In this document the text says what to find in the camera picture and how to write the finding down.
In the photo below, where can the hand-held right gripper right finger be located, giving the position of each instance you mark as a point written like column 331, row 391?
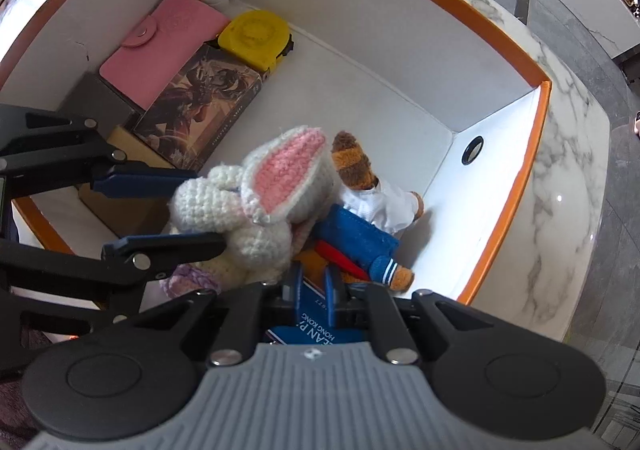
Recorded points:
column 334, row 295

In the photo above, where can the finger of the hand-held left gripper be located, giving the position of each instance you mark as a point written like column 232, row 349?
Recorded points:
column 165, row 247
column 145, row 180

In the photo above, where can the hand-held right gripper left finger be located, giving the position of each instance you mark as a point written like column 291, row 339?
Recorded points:
column 295, row 302

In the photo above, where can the white crochet bunny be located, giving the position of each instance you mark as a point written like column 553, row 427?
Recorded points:
column 260, row 230

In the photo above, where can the printed art card box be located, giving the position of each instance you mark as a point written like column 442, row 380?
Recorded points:
column 200, row 100

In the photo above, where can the teddy bear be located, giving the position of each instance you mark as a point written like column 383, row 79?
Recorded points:
column 365, row 195

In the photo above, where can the pink leather wallet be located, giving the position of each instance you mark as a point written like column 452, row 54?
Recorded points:
column 160, row 55

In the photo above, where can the orange cardboard box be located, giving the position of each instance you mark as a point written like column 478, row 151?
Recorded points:
column 380, row 95

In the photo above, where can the tan cardboard box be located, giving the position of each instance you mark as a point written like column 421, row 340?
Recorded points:
column 125, row 215

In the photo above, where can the dark purple cloth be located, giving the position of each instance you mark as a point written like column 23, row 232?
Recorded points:
column 20, row 395

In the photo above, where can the yellow tape measure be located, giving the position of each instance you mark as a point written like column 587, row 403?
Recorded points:
column 255, row 35

